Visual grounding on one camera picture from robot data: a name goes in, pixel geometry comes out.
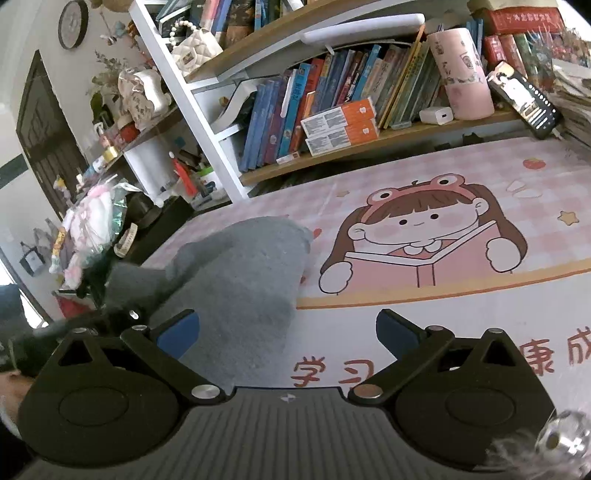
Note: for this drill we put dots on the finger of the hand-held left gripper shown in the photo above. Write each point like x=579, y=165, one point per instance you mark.
x=122, y=314

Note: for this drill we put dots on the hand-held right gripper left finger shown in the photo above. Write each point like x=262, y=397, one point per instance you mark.
x=178, y=334

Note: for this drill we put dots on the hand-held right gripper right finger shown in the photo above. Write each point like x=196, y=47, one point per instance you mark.
x=397, y=334

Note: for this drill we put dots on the grey knit sweater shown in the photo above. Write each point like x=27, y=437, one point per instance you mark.
x=244, y=286

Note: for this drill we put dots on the hanging tote bag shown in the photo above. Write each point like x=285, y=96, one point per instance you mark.
x=32, y=261

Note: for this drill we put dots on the red bottle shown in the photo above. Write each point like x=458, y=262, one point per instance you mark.
x=182, y=173

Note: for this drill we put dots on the white cup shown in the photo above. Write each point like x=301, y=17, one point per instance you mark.
x=207, y=182

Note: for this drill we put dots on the pink cartoon desk mat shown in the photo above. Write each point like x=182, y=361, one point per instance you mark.
x=545, y=221

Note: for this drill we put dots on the dark wooden door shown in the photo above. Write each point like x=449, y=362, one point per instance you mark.
x=46, y=134

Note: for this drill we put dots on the white wooden bookshelf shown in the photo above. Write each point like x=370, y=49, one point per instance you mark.
x=194, y=106

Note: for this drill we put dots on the white charger plug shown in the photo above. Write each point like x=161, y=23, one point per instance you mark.
x=436, y=115

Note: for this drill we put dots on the row of colourful books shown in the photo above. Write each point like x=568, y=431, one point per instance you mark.
x=323, y=83

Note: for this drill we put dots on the black smartphone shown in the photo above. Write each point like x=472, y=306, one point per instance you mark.
x=526, y=101

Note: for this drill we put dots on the pink printed paper roll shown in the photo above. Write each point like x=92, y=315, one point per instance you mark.
x=461, y=74

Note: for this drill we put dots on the white quilted handbag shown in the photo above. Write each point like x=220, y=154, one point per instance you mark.
x=196, y=48

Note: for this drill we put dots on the stack of school books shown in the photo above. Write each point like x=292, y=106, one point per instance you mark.
x=575, y=92

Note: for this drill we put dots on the red snack packets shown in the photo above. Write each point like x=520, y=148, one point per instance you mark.
x=503, y=50

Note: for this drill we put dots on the white lamp bar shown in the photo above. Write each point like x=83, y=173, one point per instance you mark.
x=364, y=27

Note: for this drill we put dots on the row of dark-spined books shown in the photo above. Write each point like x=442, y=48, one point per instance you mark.
x=231, y=16

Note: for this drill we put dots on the red gift box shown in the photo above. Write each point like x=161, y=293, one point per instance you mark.
x=521, y=21

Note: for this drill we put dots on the round wall clock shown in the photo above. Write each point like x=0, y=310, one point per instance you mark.
x=73, y=23

